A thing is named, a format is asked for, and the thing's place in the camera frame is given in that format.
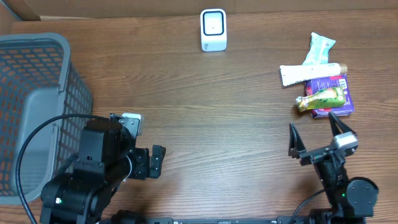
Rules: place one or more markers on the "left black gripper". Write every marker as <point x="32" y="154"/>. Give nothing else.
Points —
<point x="148" y="163"/>

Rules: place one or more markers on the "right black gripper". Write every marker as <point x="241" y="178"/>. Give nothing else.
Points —
<point x="316" y="153"/>

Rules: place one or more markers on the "green yellow snack pack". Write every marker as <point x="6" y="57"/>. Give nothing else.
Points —
<point x="325" y="98"/>

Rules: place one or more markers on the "purple sanitary pad pack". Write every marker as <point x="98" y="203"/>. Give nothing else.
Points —
<point x="314" y="85"/>

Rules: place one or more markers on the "white cream tube gold cap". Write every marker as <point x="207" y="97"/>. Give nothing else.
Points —
<point x="292" y="74"/>

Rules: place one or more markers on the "teal snack packet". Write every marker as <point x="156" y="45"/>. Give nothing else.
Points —
<point x="319" y="50"/>

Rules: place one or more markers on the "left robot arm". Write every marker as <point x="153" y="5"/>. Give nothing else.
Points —
<point x="107" y="155"/>

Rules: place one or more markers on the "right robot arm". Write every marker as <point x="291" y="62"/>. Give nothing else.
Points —
<point x="351" y="200"/>

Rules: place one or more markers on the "white barcode scanner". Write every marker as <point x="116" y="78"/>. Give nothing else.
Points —
<point x="213" y="30"/>

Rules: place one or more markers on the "grey plastic basket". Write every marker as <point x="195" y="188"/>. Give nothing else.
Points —
<point x="38" y="82"/>

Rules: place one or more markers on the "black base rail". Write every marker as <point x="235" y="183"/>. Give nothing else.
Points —
<point x="278" y="220"/>

